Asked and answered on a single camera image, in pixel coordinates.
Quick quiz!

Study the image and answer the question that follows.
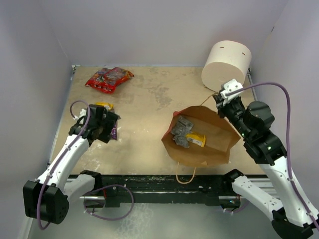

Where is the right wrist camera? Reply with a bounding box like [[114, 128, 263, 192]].
[[220, 79, 243, 106]]

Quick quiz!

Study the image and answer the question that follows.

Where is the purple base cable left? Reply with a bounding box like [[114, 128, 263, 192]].
[[83, 184, 135, 221]]

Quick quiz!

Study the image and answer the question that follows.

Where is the cream cylindrical container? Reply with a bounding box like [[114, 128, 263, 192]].
[[201, 40, 252, 91]]

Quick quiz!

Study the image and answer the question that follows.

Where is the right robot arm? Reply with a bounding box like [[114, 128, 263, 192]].
[[213, 95, 319, 239]]

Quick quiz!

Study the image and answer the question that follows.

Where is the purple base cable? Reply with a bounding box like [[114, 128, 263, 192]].
[[223, 200, 250, 215], [83, 184, 135, 221]]

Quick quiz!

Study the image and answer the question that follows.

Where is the large red snack bag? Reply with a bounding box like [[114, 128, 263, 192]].
[[85, 67, 134, 94]]

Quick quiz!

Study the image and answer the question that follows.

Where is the purple chocolate candy packet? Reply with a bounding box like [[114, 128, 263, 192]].
[[111, 124, 117, 140]]

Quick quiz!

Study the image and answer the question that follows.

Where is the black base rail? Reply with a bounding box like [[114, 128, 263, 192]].
[[82, 175, 243, 211]]

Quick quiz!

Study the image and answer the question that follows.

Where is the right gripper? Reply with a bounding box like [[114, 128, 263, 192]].
[[212, 92, 251, 138]]

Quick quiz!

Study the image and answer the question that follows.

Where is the silver candy packet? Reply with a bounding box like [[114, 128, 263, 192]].
[[172, 135, 189, 148], [170, 116, 194, 136]]

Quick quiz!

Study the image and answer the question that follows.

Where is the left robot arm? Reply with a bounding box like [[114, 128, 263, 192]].
[[22, 104, 120, 224]]

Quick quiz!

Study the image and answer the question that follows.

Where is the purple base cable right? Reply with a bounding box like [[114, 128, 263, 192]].
[[223, 200, 250, 215]]

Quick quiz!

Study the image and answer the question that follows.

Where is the red paper bag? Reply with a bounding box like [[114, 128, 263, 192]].
[[161, 103, 240, 185]]

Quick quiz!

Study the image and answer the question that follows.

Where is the yellow candy packet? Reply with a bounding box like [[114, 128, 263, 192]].
[[95, 102, 114, 111], [186, 132, 206, 147]]

